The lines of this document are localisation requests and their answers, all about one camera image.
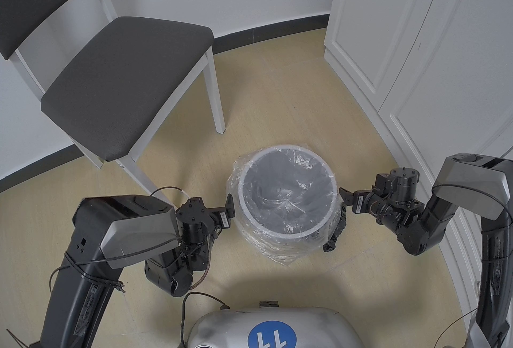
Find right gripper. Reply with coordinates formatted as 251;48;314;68
339;186;380;216

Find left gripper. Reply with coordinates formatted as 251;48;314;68
208;193;236;232

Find clear plastic bag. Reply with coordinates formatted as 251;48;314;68
226;143;348;269

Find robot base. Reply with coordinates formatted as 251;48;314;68
188;300;363;348

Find white trash bin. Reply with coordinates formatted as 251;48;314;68
236;144;337;259

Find white chair grey cushions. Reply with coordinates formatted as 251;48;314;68
0;0;226;200

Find white wardrobe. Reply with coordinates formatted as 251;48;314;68
324;0;513;348

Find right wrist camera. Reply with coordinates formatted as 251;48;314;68
374;173;393;195

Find black cable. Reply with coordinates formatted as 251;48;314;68
435;308;481;348
180;292;230;348

